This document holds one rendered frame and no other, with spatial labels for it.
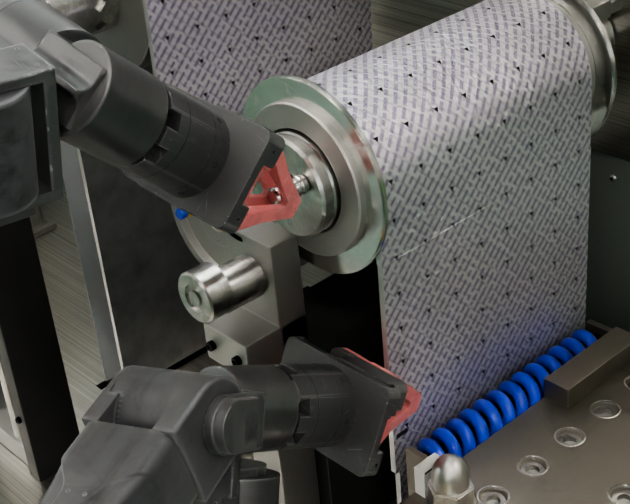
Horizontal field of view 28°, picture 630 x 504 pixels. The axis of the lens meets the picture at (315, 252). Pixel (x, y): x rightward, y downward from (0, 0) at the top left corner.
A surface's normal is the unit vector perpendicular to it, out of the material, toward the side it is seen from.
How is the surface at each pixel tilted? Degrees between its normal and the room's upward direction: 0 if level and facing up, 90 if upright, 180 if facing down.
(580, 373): 0
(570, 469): 0
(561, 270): 90
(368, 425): 62
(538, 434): 0
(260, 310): 90
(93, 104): 47
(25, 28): 27
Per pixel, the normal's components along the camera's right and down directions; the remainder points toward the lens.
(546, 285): 0.68, 0.32
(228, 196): -0.56, -0.29
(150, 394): -0.39, -0.55
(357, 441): -0.68, -0.05
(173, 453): 0.85, 0.01
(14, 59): 0.05, -0.82
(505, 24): 0.18, -0.66
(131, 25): -0.73, 0.40
